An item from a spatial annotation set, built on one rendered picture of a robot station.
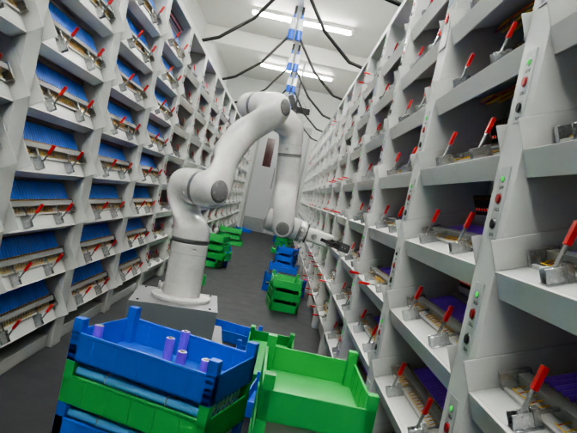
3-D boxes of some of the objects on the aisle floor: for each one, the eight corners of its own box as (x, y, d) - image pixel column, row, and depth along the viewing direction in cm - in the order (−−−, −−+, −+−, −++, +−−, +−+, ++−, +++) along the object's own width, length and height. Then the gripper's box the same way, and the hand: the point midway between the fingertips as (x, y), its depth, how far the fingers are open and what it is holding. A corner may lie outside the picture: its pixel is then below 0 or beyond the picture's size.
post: (396, 708, 96) (644, -393, 91) (385, 662, 106) (610, -338, 100) (514, 732, 97) (769, -363, 91) (495, 685, 106) (724, -311, 101)
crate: (287, 392, 242) (290, 376, 239) (239, 381, 242) (241, 366, 238) (291, 347, 269) (294, 332, 266) (248, 338, 269) (251, 324, 266)
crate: (194, 332, 302) (197, 318, 302) (209, 326, 322) (211, 312, 322) (248, 348, 295) (252, 332, 295) (260, 341, 315) (263, 326, 315)
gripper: (299, 240, 232) (343, 256, 232) (300, 243, 215) (347, 261, 216) (306, 222, 231) (349, 239, 232) (307, 223, 215) (355, 241, 215)
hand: (343, 247), depth 224 cm, fingers open, 3 cm apart
